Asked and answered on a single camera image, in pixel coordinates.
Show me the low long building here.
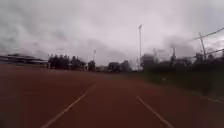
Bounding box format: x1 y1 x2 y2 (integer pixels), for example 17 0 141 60
0 53 49 66

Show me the tall light pole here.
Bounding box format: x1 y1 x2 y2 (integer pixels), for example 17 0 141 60
137 23 144 72

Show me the white painted lane line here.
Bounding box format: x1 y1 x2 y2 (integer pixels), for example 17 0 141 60
40 83 97 128
135 95 175 128
199 95 224 105

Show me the grass strip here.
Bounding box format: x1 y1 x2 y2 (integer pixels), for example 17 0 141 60
128 70 224 98

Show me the utility pole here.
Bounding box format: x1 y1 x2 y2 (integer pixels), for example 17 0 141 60
198 32 207 61

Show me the red running track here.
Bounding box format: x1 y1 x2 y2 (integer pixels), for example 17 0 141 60
0 63 224 128

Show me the row of dark trees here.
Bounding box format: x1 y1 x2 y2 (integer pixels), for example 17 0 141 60
47 52 224 74

